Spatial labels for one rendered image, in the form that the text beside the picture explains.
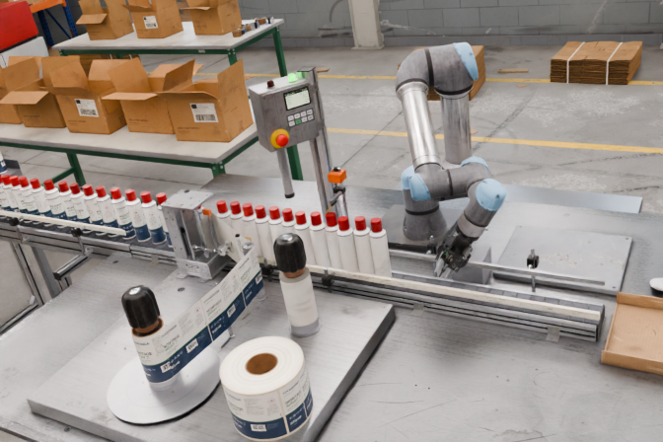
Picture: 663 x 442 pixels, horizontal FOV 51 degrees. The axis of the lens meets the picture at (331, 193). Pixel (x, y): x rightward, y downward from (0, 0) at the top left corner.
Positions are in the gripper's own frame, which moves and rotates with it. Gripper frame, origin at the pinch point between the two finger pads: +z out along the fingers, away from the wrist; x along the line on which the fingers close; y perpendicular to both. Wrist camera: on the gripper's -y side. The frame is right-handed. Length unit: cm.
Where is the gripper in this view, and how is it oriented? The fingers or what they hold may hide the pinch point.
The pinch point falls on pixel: (442, 272)
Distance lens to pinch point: 204.2
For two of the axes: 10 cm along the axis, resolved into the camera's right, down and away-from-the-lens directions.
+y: -4.6, 4.6, -7.6
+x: 8.3, 5.2, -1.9
